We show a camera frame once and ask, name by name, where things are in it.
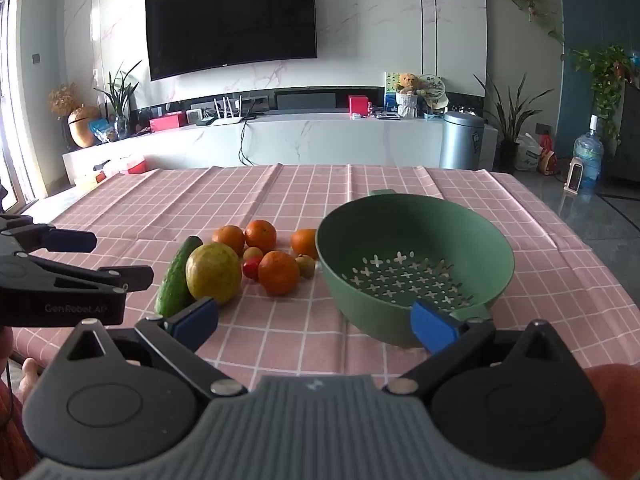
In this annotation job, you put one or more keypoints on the blue packet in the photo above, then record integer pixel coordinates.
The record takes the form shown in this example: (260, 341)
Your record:
(102, 130)

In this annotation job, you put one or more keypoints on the potted orchid plant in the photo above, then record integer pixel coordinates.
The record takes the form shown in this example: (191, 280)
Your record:
(120, 105)

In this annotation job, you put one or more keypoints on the trailing green pothos plant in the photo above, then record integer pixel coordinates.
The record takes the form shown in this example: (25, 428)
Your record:
(602, 80)

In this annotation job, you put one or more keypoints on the brown teddy bear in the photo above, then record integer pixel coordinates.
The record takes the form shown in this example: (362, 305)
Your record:
(407, 84)

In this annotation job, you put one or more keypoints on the pink checked tablecloth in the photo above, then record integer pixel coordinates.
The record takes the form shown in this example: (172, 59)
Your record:
(300, 200)

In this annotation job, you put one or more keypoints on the grey metal trash can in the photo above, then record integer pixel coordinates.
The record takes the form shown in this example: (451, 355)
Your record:
(461, 142)

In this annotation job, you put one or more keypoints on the grey side cabinet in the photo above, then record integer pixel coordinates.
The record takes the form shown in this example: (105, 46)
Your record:
(627, 135)

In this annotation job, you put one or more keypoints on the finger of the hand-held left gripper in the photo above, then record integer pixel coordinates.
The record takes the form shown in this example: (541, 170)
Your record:
(130, 279)
(72, 241)

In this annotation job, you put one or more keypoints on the white marble TV cabinet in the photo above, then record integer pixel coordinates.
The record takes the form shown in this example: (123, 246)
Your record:
(325, 140)

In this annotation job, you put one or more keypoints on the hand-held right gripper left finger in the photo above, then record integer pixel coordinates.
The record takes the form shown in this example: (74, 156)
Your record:
(192, 317)

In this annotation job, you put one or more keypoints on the square red box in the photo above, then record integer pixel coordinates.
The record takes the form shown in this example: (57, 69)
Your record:
(359, 105)

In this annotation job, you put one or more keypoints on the pink red storage box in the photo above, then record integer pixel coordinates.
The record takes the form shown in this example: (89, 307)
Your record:
(134, 165)

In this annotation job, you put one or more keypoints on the green cucumber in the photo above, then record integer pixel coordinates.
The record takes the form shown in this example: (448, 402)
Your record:
(175, 280)

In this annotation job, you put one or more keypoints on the small yellow-green fruit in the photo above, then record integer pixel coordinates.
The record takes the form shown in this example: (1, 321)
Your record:
(252, 252)
(305, 266)

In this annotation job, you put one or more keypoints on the red cherry tomato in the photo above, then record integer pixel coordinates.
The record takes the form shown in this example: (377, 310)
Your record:
(251, 268)

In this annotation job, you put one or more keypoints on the white router with antennas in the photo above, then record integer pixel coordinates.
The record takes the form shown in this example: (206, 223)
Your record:
(227, 119)

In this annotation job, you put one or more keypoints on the black stand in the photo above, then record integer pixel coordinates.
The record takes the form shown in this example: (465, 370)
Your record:
(101, 165)

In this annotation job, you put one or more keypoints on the small white device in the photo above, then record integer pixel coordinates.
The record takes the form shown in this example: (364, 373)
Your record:
(195, 117)

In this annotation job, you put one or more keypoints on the dried flower bunch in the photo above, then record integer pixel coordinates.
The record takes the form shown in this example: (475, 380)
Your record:
(63, 100)

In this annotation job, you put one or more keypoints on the red orange bag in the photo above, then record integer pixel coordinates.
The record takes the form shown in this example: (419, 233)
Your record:
(548, 160)

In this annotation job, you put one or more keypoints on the white plastic bag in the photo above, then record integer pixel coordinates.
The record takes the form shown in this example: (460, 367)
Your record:
(527, 155)

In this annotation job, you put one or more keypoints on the round decorative plate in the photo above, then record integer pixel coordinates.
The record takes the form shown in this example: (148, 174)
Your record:
(434, 91)

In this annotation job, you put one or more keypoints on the orange flat box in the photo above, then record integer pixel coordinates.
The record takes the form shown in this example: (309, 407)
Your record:
(94, 177)

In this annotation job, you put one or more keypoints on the orange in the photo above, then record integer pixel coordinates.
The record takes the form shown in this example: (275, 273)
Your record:
(278, 272)
(304, 243)
(229, 239)
(260, 235)

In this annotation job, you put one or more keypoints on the brown gourd vase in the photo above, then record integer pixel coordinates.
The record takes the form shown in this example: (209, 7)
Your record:
(82, 127)

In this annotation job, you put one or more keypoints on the green colander bowl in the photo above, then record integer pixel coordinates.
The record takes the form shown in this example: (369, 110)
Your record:
(380, 240)

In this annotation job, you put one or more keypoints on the tall potted plant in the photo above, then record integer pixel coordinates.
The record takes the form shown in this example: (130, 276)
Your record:
(510, 125)

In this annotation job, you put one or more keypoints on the window door frame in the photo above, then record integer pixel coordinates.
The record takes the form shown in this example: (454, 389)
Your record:
(12, 85)

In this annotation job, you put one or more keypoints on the colourful picture card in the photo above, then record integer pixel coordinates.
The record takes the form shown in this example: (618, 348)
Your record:
(391, 91)

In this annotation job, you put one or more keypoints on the white flower pot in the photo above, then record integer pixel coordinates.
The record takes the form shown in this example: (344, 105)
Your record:
(406, 106)

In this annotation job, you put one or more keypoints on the yellow green mango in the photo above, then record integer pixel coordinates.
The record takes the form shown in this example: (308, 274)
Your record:
(212, 272)

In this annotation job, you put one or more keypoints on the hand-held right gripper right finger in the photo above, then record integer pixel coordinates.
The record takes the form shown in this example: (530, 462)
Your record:
(432, 327)

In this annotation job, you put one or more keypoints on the blue water jug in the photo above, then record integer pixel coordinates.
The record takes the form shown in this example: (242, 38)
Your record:
(589, 157)

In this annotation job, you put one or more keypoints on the long red box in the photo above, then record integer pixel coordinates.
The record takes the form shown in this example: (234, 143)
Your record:
(167, 122)

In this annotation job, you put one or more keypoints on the black flat television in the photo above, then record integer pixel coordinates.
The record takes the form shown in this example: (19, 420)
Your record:
(230, 15)

